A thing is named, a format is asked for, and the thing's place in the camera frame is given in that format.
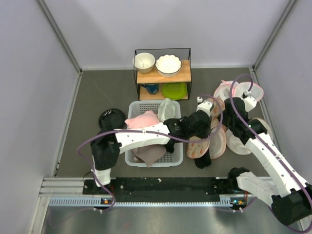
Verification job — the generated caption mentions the floral mesh laundry bag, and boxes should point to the floral mesh laundry bag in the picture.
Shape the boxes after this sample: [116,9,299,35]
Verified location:
[186,97,225,160]

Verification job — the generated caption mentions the black bra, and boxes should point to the black bra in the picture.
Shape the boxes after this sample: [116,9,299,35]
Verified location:
[195,151,212,169]

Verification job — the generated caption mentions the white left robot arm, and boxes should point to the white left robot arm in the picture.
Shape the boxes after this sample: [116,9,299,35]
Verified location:
[90,97,214,194]

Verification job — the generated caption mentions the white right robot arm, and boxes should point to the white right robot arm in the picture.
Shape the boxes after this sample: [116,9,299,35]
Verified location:
[222,96,312,226]

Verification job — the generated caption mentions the white mesh laundry bag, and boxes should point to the white mesh laundry bag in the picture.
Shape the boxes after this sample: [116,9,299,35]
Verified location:
[209,118,273,160]

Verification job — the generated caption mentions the pink trimmed mesh laundry bag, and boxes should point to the pink trimmed mesh laundry bag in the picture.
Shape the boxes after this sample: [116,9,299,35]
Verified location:
[214,80,264,102]

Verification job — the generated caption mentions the white plastic laundry basket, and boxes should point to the white plastic laundry basket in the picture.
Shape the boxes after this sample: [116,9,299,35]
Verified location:
[124,100,184,168]

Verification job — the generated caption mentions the black round laundry bag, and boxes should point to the black round laundry bag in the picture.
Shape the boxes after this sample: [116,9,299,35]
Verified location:
[98,108,126,129]

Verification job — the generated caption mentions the light green garment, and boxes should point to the light green garment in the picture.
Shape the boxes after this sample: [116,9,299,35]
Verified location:
[157,98,180,122]

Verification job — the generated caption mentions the black garment in basket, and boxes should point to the black garment in basket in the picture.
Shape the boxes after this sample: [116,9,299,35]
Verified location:
[164,142,175,154]

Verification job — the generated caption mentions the green plastic plate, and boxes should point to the green plastic plate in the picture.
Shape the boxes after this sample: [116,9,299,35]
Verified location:
[161,83,187,100]

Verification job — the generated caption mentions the pink garment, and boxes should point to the pink garment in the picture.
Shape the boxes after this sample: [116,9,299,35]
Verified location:
[125,111,160,129]

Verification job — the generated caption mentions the taupe garment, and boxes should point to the taupe garment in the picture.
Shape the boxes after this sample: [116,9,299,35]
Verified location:
[132,145,166,168]

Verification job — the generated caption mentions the blue mug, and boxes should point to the blue mug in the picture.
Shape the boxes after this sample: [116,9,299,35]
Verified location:
[142,83,159,95]

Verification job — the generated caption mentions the white scalloped bowl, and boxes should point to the white scalloped bowl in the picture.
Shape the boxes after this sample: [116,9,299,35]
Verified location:
[155,54,182,78]

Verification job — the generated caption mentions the cream round bowl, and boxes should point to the cream round bowl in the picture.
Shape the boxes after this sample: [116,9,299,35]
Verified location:
[133,52,156,74]

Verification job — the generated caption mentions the wire and wood shelf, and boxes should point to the wire and wood shelf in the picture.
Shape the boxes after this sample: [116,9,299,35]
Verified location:
[133,47,192,101]

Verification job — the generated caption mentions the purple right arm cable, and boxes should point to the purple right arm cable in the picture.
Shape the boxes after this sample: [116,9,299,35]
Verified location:
[230,74,312,233]

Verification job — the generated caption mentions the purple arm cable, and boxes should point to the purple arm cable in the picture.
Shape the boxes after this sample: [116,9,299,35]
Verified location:
[77,94,224,213]
[230,74,312,233]

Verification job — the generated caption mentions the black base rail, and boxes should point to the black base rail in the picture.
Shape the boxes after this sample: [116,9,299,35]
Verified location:
[82,176,247,203]

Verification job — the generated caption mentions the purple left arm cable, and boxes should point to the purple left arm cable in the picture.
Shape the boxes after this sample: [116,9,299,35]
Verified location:
[77,94,224,213]

